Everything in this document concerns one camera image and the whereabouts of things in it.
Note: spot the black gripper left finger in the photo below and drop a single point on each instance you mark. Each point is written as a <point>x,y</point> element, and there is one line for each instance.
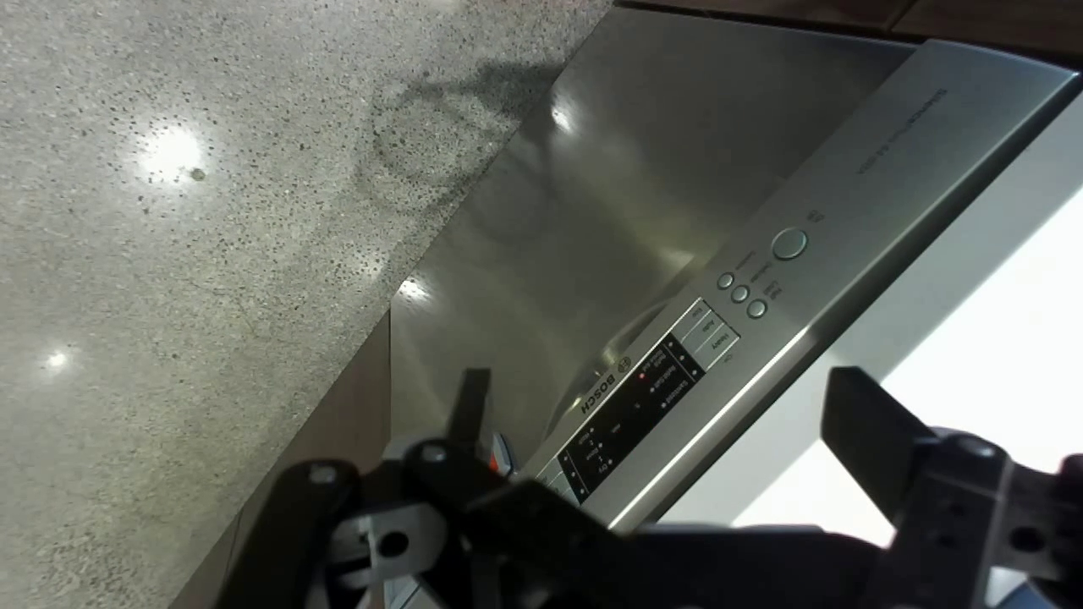
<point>306,530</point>

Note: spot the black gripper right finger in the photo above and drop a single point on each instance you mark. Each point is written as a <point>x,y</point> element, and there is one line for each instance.
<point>958,495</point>

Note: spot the round dishwasher power button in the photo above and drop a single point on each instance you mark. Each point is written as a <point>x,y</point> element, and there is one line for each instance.
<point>791,246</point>

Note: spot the stainless steel dishwasher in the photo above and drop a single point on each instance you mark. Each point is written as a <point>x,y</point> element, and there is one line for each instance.
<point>631,170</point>

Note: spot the dark wood drawer cabinet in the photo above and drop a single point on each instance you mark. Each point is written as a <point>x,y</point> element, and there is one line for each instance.
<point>971,20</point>

